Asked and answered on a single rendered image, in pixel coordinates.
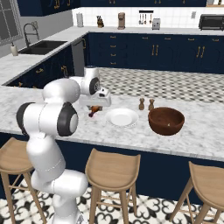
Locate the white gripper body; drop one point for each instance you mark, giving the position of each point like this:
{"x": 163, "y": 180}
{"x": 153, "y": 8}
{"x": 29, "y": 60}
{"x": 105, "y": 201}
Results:
{"x": 94, "y": 101}

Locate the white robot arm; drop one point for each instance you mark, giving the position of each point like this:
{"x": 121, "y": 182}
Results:
{"x": 46, "y": 122}

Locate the brown chicken drumstick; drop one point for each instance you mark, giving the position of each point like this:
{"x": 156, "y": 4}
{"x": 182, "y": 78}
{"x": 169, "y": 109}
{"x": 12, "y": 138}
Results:
{"x": 94, "y": 110}

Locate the brown wooden bowl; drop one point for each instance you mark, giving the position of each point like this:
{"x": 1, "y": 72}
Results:
{"x": 165, "y": 120}

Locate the white round plate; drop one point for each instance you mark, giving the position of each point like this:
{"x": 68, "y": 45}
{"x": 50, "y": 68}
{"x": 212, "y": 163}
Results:
{"x": 122, "y": 117}

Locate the steel dishwasher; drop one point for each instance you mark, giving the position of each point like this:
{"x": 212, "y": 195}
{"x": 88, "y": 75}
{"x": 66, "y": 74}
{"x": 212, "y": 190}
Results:
{"x": 78, "y": 57}

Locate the brown wooden pepper shaker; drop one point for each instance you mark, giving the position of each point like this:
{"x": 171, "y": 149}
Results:
{"x": 151, "y": 104}
{"x": 141, "y": 104}

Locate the navy sink cupboard run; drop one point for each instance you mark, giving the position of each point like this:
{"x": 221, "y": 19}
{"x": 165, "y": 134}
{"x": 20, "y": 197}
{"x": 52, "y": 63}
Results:
{"x": 46, "y": 71}

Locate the black kitchen sink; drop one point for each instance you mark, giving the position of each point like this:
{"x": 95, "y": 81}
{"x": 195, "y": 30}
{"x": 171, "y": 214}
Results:
{"x": 43, "y": 47}

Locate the light wooden bar stool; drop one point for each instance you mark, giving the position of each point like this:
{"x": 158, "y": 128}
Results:
{"x": 112, "y": 175}
{"x": 205, "y": 192}
{"x": 14, "y": 163}

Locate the wooden knife block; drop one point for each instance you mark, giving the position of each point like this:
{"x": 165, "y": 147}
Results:
{"x": 100, "y": 22}

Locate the navy base cupboard run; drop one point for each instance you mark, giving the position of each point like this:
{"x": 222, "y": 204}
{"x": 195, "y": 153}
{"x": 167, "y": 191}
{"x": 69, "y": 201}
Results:
{"x": 157, "y": 52}

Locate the white paper towel roll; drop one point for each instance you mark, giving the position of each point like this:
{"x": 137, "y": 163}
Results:
{"x": 79, "y": 19}

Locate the brown coffee machine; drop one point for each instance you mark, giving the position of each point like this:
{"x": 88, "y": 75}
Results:
{"x": 121, "y": 21}

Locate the dark metal tap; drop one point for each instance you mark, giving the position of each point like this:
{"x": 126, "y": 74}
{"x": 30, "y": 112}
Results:
{"x": 29, "y": 33}

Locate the white soap dispenser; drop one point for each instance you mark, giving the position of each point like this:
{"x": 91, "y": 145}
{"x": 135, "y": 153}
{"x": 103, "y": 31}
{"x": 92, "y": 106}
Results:
{"x": 14, "y": 50}

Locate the silver toaster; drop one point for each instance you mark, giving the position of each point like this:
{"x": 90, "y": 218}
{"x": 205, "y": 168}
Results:
{"x": 156, "y": 24}

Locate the grey framed window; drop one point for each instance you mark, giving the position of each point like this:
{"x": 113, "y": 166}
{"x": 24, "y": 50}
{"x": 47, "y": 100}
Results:
{"x": 8, "y": 20}

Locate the black toaster oven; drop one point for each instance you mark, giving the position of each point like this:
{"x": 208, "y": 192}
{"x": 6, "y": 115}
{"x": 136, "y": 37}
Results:
{"x": 211, "y": 22}

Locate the navy wall cupboard run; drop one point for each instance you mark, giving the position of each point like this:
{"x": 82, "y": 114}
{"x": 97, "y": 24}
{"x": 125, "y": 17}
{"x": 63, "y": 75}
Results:
{"x": 87, "y": 3}

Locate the rail with hanging tools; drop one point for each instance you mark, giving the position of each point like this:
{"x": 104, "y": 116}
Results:
{"x": 145, "y": 17}

